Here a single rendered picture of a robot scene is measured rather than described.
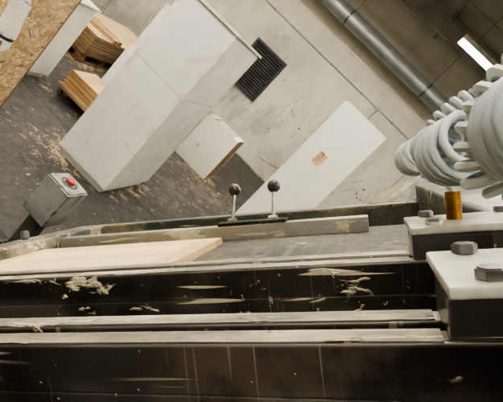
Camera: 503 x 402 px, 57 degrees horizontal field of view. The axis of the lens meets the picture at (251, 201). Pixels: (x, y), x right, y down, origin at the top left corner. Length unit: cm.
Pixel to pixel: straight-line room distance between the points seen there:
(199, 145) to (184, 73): 282
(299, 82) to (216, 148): 356
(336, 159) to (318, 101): 453
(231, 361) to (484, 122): 20
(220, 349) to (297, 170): 475
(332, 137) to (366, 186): 453
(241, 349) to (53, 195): 154
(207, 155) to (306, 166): 190
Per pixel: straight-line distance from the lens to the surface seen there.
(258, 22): 986
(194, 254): 106
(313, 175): 502
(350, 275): 51
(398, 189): 715
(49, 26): 355
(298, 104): 948
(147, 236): 141
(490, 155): 26
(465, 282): 27
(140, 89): 391
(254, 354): 30
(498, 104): 25
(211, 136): 644
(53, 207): 181
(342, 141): 500
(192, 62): 377
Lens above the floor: 174
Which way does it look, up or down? 13 degrees down
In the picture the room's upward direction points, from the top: 45 degrees clockwise
